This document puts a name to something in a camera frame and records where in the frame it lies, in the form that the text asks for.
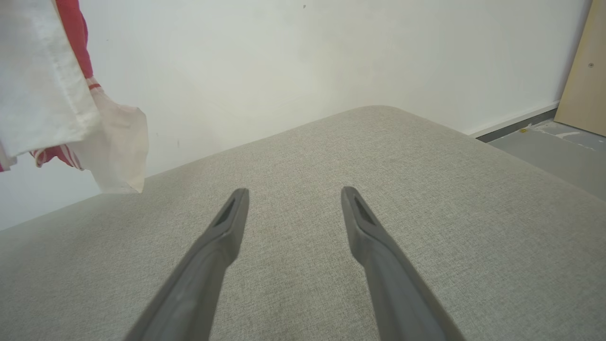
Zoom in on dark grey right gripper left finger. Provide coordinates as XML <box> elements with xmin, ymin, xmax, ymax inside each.
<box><xmin>124</xmin><ymin>188</ymin><xmax>250</xmax><ymax>341</ymax></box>

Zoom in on red white basketball jersey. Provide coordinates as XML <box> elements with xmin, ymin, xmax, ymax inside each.
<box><xmin>0</xmin><ymin>0</ymin><xmax>149</xmax><ymax>194</ymax></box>

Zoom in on white wall baseboard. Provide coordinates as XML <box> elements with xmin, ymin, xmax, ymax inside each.
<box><xmin>469</xmin><ymin>100</ymin><xmax>561</xmax><ymax>143</ymax></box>

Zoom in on light wooden board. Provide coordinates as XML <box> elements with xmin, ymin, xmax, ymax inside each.
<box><xmin>554</xmin><ymin>0</ymin><xmax>606</xmax><ymax>137</ymax></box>

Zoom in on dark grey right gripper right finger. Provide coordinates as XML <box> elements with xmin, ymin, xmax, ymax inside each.
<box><xmin>341</xmin><ymin>186</ymin><xmax>467</xmax><ymax>341</ymax></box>

